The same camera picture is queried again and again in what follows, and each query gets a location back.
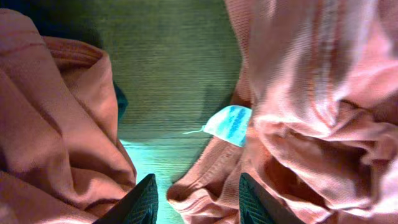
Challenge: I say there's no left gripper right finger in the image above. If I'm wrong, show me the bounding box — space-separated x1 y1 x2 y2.
239 173 304 224

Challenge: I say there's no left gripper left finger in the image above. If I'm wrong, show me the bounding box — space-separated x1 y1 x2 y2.
93 174 159 224

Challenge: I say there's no orange soccer t-shirt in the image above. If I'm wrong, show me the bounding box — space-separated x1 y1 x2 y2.
167 0 397 223

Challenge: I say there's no dark navy folded garment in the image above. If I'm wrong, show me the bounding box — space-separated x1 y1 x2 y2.
113 82 129 121

